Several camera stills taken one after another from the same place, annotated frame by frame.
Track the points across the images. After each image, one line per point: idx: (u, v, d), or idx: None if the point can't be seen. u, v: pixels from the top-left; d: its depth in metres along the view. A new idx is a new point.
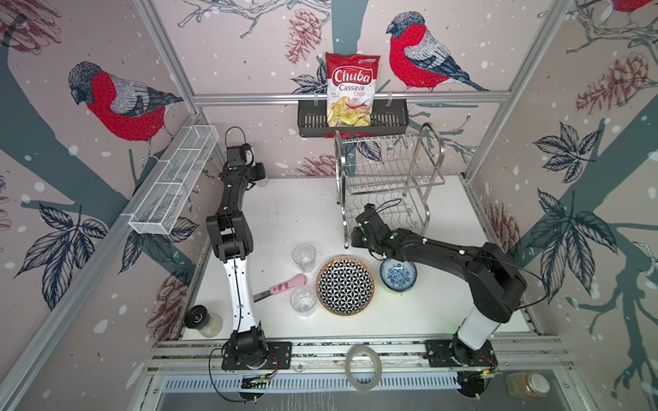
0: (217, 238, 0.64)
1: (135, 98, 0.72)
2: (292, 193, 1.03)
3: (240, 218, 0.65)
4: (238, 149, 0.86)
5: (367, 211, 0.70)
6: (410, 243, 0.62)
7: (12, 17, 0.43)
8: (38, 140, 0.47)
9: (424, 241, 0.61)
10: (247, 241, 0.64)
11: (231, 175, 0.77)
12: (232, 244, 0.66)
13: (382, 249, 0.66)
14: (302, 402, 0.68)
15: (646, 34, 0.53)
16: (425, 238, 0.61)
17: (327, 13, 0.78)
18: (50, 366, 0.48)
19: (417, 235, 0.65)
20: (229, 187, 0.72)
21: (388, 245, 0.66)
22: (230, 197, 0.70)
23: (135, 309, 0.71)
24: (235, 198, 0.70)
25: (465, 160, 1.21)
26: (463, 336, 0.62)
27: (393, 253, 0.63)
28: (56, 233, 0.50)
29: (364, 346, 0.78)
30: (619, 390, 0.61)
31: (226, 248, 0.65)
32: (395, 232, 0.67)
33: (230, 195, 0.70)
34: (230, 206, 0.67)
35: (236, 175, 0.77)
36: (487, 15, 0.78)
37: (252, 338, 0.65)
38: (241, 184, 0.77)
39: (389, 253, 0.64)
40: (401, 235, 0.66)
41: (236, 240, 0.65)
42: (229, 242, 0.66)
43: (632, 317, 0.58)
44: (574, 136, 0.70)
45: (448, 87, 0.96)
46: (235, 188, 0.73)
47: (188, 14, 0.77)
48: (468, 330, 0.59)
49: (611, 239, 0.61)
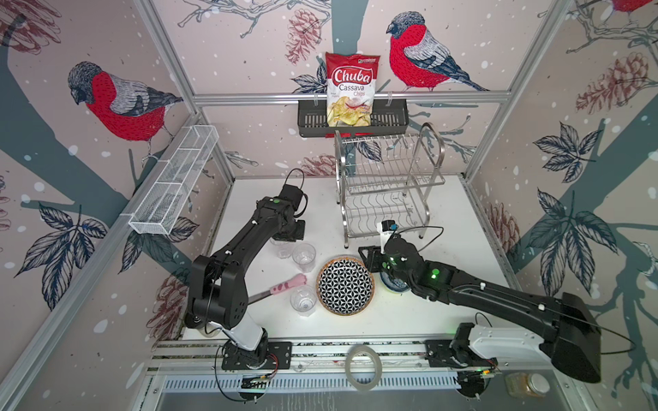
0: (197, 290, 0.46)
1: (135, 98, 0.72)
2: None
3: (230, 278, 0.43)
4: (296, 193, 0.72)
5: (402, 244, 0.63)
6: (465, 289, 0.52)
7: (12, 17, 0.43)
8: (38, 139, 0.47)
9: (482, 287, 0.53)
10: (228, 314, 0.45)
11: (265, 211, 0.59)
12: (212, 306, 0.44)
13: (423, 291, 0.55)
14: (302, 402, 0.68)
15: (647, 33, 0.53)
16: (483, 284, 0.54)
17: (327, 13, 0.78)
18: (50, 366, 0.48)
19: (471, 276, 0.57)
20: (252, 225, 0.55)
21: (432, 286, 0.55)
22: (242, 239, 0.51)
23: (135, 309, 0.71)
24: (248, 245, 0.51)
25: (465, 160, 1.21)
26: (476, 348, 0.61)
27: (437, 295, 0.53)
28: (56, 233, 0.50)
29: (364, 346, 0.78)
30: (619, 390, 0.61)
31: (201, 310, 0.45)
32: (436, 269, 0.58)
33: (243, 240, 0.51)
34: (236, 253, 0.48)
35: (271, 212, 0.59)
36: (487, 15, 0.78)
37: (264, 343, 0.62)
38: (266, 229, 0.57)
39: (433, 295, 0.54)
40: (446, 274, 0.56)
41: (215, 306, 0.44)
42: (206, 303, 0.46)
43: (632, 317, 0.58)
44: (574, 136, 0.70)
45: (448, 87, 0.96)
46: (256, 229, 0.54)
47: (188, 14, 0.77)
48: (490, 347, 0.58)
49: (611, 240, 0.61)
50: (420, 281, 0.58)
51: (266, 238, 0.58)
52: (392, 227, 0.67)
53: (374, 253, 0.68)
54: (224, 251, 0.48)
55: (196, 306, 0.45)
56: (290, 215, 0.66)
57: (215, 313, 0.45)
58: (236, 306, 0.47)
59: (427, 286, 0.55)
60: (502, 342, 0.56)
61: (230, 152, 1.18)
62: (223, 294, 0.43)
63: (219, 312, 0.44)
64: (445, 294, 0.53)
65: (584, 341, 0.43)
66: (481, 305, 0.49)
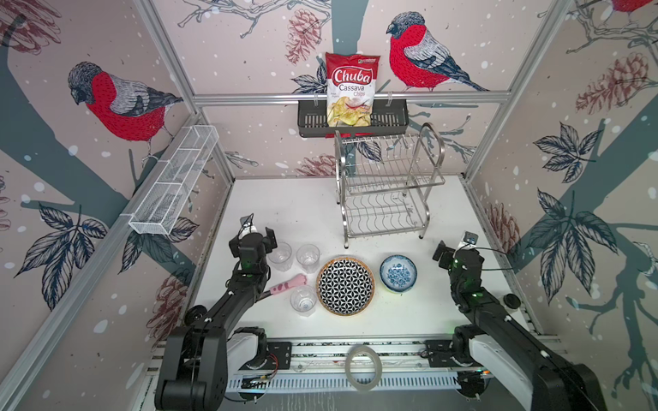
0: (171, 362, 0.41)
1: (135, 98, 0.72)
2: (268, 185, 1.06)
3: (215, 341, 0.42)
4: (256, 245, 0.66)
5: (472, 253, 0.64)
6: (491, 312, 0.59)
7: (12, 18, 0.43)
8: (38, 139, 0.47)
9: (505, 318, 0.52)
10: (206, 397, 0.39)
11: (239, 282, 0.62)
12: (182, 390, 0.39)
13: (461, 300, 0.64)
14: (302, 402, 0.68)
15: (647, 33, 0.53)
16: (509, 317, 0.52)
17: (327, 13, 0.78)
18: (50, 366, 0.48)
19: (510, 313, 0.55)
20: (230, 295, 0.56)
21: (468, 300, 0.63)
22: (222, 307, 0.51)
23: (135, 309, 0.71)
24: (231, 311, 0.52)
25: (465, 160, 1.21)
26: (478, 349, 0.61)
27: (467, 311, 0.62)
28: (56, 233, 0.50)
29: (364, 346, 0.78)
30: (619, 390, 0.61)
31: (170, 397, 0.39)
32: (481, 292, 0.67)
33: (227, 305, 0.53)
34: (218, 319, 0.48)
35: (245, 282, 0.62)
36: (487, 15, 0.78)
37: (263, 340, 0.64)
38: (248, 297, 0.60)
39: (464, 308, 0.63)
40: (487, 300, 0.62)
41: (194, 385, 0.39)
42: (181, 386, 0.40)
43: (633, 317, 0.58)
44: (574, 136, 0.70)
45: (448, 87, 0.96)
46: (234, 297, 0.56)
47: (188, 14, 0.77)
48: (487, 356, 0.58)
49: (611, 239, 0.61)
50: (463, 293, 0.66)
51: (244, 308, 0.59)
52: (470, 240, 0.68)
53: (445, 253, 0.77)
54: (204, 319, 0.47)
55: (165, 392, 0.39)
56: (263, 283, 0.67)
57: (184, 398, 0.39)
58: (217, 381, 0.43)
59: (466, 299, 0.64)
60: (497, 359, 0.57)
61: (230, 152, 1.18)
62: (202, 371, 0.40)
63: (195, 393, 0.39)
64: (473, 313, 0.60)
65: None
66: (490, 325, 0.55)
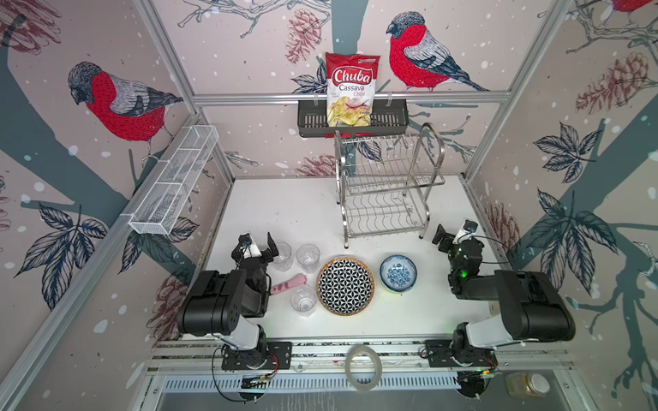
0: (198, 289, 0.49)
1: (135, 98, 0.72)
2: (265, 184, 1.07)
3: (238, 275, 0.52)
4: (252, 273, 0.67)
5: (476, 245, 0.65)
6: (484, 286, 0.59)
7: (12, 17, 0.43)
8: (37, 139, 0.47)
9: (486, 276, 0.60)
10: (226, 312, 0.46)
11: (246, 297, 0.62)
12: (201, 313, 0.44)
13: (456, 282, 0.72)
14: (302, 403, 0.68)
15: (647, 33, 0.53)
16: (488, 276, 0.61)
17: (327, 13, 0.78)
18: (49, 366, 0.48)
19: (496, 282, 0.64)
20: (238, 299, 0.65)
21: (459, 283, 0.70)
22: None
23: (135, 309, 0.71)
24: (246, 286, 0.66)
25: (465, 160, 1.21)
26: (473, 334, 0.62)
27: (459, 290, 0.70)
28: (56, 233, 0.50)
29: (364, 346, 0.78)
30: (619, 389, 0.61)
31: (189, 321, 0.44)
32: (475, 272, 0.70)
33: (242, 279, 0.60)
34: None
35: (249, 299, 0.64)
36: (487, 15, 0.78)
37: (263, 338, 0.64)
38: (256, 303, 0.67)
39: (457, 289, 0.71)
40: None
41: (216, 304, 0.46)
42: (201, 306, 0.45)
43: (632, 316, 0.58)
44: (574, 136, 0.70)
45: (448, 87, 0.96)
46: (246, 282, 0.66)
47: (188, 14, 0.77)
48: (480, 333, 0.59)
49: (611, 239, 0.61)
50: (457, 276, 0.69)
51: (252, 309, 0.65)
52: (470, 229, 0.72)
53: (445, 239, 0.82)
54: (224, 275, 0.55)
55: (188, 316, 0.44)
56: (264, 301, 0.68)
57: (204, 320, 0.44)
58: (233, 306, 0.49)
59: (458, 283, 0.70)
60: (490, 330, 0.55)
61: (230, 152, 1.18)
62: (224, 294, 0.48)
63: (214, 317, 0.44)
64: (463, 294, 0.68)
65: (529, 312, 0.45)
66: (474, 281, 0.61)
